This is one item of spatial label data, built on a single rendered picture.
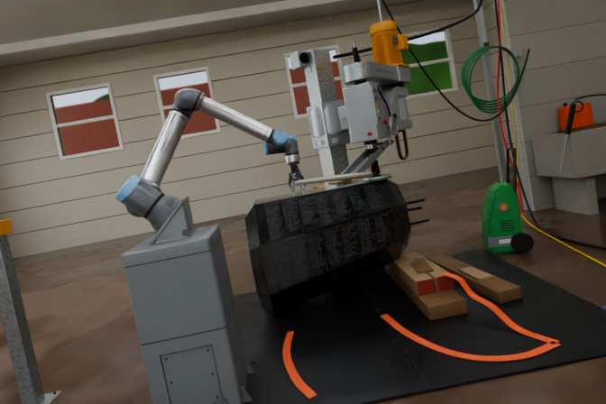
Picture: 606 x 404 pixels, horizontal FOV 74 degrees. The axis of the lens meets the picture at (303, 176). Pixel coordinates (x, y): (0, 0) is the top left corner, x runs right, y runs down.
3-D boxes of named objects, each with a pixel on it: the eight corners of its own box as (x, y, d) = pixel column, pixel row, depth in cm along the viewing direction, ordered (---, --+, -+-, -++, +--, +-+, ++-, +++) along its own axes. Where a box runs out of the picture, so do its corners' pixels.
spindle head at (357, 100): (371, 143, 335) (362, 89, 332) (397, 139, 322) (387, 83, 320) (352, 147, 305) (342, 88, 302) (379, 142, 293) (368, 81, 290)
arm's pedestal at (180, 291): (253, 418, 185) (217, 237, 180) (143, 443, 182) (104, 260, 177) (257, 362, 235) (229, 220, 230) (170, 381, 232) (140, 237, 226)
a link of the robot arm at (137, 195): (143, 215, 191) (111, 194, 188) (143, 220, 207) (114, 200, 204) (163, 189, 197) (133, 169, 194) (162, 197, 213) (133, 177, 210)
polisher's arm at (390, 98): (394, 142, 376) (386, 89, 373) (418, 138, 363) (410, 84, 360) (361, 151, 315) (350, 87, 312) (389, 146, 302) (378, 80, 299)
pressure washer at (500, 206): (522, 241, 367) (508, 146, 361) (536, 252, 333) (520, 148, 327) (481, 245, 375) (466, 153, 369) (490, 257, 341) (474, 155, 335)
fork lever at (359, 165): (372, 146, 333) (371, 141, 331) (394, 142, 322) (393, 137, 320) (337, 181, 279) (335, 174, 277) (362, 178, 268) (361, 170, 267)
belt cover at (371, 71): (386, 92, 380) (383, 74, 379) (412, 86, 366) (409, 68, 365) (338, 90, 301) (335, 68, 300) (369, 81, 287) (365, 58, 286)
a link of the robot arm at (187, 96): (180, 78, 219) (292, 131, 235) (179, 87, 231) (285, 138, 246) (171, 95, 215) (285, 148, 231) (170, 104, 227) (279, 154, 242)
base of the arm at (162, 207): (179, 202, 194) (161, 190, 193) (155, 234, 192) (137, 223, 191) (184, 199, 213) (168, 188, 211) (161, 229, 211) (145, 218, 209)
